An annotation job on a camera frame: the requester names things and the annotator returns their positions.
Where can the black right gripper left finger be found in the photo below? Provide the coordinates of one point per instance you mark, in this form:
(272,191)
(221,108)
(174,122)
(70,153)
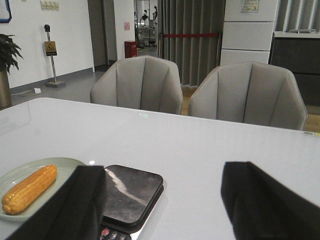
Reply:
(74,212)

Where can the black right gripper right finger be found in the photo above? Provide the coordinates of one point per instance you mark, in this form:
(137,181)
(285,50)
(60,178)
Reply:
(261,208)

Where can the orange corn cob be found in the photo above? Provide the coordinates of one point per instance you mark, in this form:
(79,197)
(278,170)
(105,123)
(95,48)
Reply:
(23,194)

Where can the pale green plate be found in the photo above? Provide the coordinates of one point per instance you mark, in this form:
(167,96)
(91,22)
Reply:
(65,168)

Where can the electronic kitchen scale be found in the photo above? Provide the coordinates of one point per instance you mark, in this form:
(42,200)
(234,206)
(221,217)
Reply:
(131,195)

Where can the right grey armchair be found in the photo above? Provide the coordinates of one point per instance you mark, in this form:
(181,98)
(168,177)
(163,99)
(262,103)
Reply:
(252,93)

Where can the grey armchair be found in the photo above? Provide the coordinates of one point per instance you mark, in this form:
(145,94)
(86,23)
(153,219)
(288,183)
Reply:
(143,82)
(252,93)

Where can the left grey armchair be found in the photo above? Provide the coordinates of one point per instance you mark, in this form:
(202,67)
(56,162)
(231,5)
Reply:
(143,82)

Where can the dark grey counter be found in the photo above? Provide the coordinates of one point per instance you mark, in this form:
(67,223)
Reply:
(299,53)

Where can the yellow warning sign stand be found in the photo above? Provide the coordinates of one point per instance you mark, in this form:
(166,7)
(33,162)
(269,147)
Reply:
(51,51)

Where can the red trash bin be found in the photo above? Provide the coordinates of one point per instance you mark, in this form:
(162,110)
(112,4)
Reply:
(130,49)

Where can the potted green plant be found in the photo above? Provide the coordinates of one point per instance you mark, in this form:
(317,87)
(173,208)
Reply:
(9,52)

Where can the white cabinet column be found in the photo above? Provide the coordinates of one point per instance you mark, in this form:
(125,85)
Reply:
(248,29)

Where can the red barrier belt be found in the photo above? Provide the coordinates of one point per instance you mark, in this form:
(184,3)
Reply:
(192,35)

